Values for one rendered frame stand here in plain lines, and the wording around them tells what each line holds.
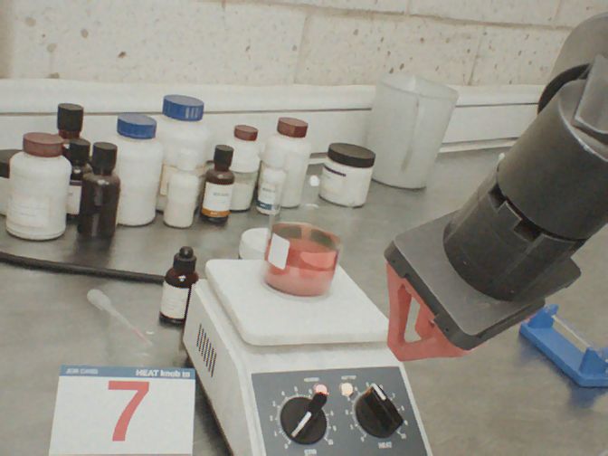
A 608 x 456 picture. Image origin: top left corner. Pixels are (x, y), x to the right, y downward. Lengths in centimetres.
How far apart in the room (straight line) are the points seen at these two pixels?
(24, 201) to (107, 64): 26
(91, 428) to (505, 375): 38
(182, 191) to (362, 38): 52
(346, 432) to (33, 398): 22
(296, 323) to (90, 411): 15
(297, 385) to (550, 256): 22
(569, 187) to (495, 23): 124
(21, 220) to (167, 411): 34
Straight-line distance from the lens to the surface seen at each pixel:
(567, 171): 38
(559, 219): 39
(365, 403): 58
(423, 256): 43
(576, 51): 45
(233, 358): 57
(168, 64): 110
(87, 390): 59
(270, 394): 56
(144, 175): 90
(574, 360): 84
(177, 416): 59
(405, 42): 141
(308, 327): 58
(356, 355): 60
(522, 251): 41
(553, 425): 74
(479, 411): 72
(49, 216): 86
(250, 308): 59
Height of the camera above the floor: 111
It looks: 20 degrees down
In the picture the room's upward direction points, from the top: 12 degrees clockwise
